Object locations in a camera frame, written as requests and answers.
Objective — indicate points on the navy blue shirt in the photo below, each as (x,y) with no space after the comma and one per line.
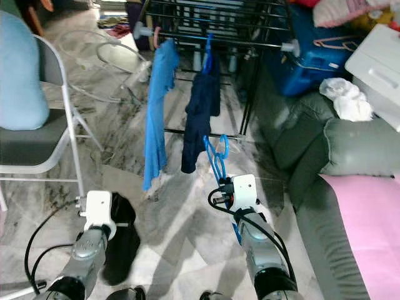
(200,112)

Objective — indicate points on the robot right leg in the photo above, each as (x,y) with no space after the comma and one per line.
(212,296)

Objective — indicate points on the robot leg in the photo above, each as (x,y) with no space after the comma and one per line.
(212,296)
(125,294)

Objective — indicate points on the bright blue shirt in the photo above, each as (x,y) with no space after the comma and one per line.
(156,112)

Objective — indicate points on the robot left leg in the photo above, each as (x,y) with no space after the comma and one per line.
(125,294)

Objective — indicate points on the pink blanket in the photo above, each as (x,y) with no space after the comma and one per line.
(369,231)

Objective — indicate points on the crumpled white cloth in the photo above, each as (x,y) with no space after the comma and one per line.
(347,103)

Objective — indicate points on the large blue plastic crate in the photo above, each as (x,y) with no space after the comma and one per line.
(306,62)

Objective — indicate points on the black metal drying rack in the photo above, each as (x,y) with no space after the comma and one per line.
(231,25)

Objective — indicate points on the white folding chair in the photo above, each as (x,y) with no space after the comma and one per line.
(31,147)

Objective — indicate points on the white plastic drawer unit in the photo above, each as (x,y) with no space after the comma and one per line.
(378,69)

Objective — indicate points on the light blue cushion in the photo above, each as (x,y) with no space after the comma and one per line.
(22,75)

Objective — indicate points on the pink and white pillow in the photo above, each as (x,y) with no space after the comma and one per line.
(344,12)

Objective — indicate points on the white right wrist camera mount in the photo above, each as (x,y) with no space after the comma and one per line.
(245,192)

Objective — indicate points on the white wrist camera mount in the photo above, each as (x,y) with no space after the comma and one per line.
(245,192)
(97,209)

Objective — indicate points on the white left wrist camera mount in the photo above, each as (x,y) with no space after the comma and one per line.
(97,209)

